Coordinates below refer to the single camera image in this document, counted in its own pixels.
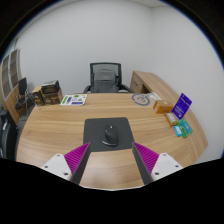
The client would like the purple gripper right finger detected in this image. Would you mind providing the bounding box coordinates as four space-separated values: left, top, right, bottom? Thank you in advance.
131 141 184 184

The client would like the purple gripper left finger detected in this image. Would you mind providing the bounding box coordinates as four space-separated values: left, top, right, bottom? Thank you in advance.
40 142 92 185

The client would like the black computer mouse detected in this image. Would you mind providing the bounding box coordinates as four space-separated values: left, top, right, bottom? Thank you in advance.
102 125 119 147

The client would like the dark grey mouse pad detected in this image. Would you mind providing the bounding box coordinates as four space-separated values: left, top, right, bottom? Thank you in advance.
83 117 134 152

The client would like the wooden office desk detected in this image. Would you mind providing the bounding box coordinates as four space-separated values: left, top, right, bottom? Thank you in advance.
17 93 208 189

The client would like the small blue packet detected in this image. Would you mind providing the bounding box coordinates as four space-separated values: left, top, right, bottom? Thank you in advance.
174 125 182 137

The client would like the small tan packet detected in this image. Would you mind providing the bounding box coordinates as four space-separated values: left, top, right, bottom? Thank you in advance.
164 113 177 126

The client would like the green packet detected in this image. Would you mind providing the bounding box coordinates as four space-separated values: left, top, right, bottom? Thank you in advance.
177 119 193 138

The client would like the orange brown box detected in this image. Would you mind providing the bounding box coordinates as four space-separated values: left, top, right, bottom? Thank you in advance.
153 100 173 114

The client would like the round clear disc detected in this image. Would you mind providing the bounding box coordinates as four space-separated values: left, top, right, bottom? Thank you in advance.
132 94 150 106

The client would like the white green printed leaflet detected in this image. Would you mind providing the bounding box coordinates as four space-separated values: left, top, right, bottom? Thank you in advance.
61 94 87 106

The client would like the purple standing card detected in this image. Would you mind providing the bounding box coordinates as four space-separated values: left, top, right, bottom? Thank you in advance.
172 93 192 119

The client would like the large brown cardboard box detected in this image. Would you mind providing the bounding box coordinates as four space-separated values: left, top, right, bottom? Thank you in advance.
43 89 63 105

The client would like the black equipment at left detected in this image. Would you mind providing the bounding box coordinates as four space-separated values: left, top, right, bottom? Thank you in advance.
0 110 18 161

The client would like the black box on top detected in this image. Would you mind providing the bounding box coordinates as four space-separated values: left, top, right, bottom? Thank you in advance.
42 80 60 94

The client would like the small brown cardboard box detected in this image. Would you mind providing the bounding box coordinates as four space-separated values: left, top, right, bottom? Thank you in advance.
32 86 45 106

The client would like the wooden side desk return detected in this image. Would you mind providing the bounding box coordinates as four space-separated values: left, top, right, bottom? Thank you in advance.
130 71 179 104

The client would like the small black side chair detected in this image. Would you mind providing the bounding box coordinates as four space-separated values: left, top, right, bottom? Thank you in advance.
15 78 34 110

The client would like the black mesh office chair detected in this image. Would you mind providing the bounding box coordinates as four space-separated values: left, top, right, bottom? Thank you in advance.
84 62 132 93

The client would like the wooden bookshelf cabinet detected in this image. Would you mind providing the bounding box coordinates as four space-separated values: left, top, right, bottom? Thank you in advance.
0 49 22 123

